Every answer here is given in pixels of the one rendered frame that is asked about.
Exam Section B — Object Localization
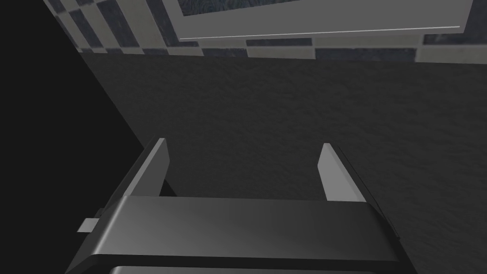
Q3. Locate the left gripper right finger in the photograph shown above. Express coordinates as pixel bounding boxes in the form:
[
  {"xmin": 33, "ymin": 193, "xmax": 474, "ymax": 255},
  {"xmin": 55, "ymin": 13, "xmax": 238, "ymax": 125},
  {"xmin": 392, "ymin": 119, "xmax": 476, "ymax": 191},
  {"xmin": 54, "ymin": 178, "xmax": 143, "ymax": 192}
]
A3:
[{"xmin": 317, "ymin": 143, "xmax": 375, "ymax": 208}]

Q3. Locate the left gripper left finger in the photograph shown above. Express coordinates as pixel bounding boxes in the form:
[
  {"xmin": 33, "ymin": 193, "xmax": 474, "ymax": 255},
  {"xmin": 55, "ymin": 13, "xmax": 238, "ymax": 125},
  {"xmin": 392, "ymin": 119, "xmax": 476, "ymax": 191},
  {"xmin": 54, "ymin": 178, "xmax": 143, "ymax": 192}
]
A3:
[{"xmin": 112, "ymin": 137, "xmax": 170, "ymax": 203}]

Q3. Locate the grey framed window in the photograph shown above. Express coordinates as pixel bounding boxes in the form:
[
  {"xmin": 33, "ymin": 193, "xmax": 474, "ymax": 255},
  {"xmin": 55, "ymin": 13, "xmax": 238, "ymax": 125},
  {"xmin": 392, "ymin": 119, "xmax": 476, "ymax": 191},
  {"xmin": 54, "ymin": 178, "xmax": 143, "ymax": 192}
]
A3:
[{"xmin": 161, "ymin": 0, "xmax": 474, "ymax": 41}]

